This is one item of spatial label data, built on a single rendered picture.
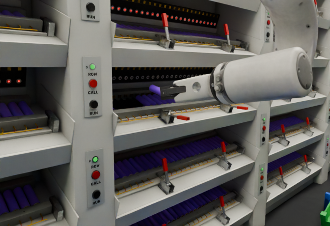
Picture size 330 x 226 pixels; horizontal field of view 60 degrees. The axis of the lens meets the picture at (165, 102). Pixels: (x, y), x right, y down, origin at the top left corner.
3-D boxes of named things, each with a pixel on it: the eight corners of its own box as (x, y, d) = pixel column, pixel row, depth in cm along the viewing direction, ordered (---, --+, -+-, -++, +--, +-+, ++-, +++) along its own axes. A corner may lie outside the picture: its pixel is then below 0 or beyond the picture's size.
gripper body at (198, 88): (213, 104, 54) (172, 108, 62) (242, 99, 61) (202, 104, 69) (208, 65, 54) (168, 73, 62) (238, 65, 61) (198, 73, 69)
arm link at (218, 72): (224, 105, 53) (211, 106, 55) (249, 101, 59) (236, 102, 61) (218, 60, 53) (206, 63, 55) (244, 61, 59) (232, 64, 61)
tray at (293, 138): (320, 139, 154) (332, 117, 149) (263, 165, 114) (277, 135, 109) (287, 121, 167) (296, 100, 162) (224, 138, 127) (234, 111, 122)
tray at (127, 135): (253, 120, 105) (262, 97, 102) (110, 153, 65) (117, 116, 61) (212, 97, 118) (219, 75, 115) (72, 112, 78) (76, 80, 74)
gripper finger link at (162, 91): (173, 98, 63) (153, 100, 68) (182, 97, 66) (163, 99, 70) (171, 84, 63) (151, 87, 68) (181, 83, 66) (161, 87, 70)
